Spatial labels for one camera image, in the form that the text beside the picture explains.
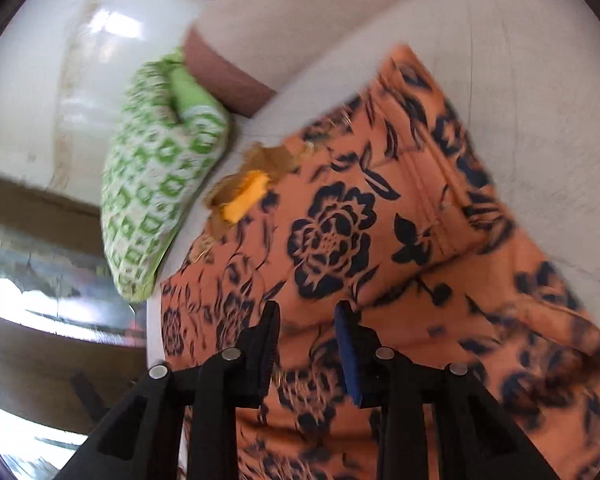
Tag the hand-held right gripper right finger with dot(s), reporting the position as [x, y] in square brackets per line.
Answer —
[352, 360]

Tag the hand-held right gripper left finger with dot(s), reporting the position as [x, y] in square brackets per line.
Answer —
[263, 355]

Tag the orange floral garment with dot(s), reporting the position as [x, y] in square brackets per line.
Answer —
[330, 240]

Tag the green patterned pillow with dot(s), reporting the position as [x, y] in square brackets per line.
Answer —
[155, 170]

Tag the beige cushion with brown edge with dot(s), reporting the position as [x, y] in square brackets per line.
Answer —
[280, 20]

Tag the beige quilted sofa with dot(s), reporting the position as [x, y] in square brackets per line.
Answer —
[510, 60]

